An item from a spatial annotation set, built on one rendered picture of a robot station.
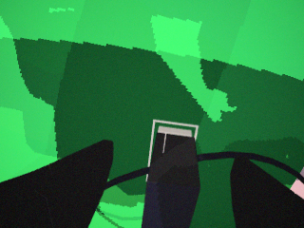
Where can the black fan cable plug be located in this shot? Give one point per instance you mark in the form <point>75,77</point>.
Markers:
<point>173,185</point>

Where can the green circuit board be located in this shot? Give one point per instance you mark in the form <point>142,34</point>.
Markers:
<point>229,73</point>

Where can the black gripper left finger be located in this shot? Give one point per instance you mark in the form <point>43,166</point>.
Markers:
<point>62,194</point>

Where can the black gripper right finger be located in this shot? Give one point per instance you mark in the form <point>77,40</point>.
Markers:
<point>260,201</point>

